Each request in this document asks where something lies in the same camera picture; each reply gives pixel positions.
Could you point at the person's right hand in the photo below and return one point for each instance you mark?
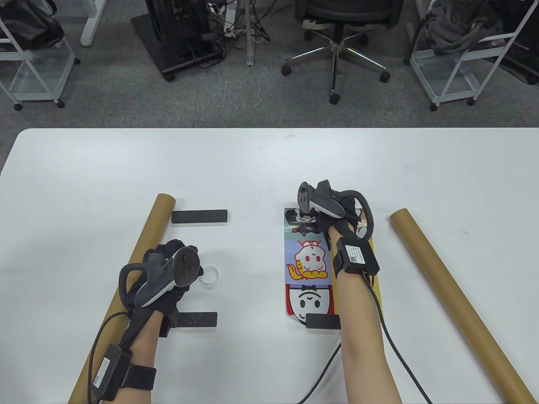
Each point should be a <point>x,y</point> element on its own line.
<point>349,210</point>

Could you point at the person's left hand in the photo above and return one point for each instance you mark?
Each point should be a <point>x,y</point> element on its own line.
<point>166,248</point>

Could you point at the brown cardboard mailing tube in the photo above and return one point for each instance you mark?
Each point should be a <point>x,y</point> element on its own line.
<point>442,277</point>
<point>145,235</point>

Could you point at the black bar weight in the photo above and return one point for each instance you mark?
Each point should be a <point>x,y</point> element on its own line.
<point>200,217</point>
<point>322,322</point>
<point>198,320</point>

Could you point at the white tube end cap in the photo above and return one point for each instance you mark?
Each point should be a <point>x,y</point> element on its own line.
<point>210,285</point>

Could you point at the colourful cartoon grid poster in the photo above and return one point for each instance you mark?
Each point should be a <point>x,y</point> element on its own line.
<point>309,261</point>

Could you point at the person's left forearm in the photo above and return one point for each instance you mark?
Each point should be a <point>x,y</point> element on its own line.
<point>143,349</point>

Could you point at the person's right forearm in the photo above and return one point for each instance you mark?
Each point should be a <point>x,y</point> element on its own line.
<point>362,328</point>

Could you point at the black wrist sensor box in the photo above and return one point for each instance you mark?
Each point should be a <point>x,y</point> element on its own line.
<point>109,372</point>
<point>358,254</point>

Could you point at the black office chair chrome base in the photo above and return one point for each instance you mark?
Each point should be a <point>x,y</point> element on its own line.
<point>334,54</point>

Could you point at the white wheeled cart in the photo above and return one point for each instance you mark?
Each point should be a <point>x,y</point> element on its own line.
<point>450,71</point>
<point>38,80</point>

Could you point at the white desk leg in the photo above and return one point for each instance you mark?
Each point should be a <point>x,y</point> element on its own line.
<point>251,46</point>
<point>90,25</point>

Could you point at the black wheeled equipment stand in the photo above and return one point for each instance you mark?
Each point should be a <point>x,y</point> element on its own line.
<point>177,38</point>

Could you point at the grey crumpled cloth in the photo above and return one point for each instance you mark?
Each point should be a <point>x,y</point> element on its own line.
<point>459,25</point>

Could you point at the black bag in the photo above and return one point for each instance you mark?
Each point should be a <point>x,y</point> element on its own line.
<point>25,25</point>

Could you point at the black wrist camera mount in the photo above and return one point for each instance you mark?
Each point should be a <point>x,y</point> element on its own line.
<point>167,326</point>

